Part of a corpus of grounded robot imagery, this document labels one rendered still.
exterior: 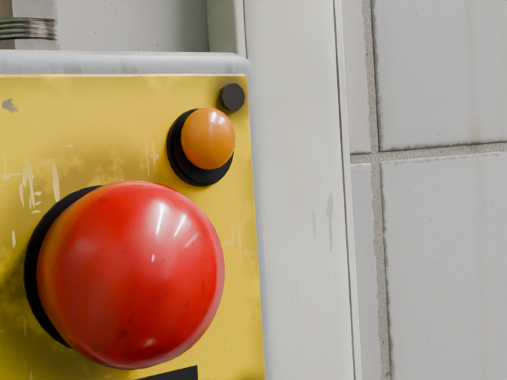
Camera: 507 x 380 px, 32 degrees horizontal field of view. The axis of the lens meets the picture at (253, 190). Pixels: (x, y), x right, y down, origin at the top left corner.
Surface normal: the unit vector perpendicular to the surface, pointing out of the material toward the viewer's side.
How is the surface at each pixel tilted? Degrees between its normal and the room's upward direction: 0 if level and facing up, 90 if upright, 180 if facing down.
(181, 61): 68
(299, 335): 90
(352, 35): 90
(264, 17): 90
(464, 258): 90
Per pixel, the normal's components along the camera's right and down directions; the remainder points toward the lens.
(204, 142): 0.37, 0.12
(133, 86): 0.60, 0.00
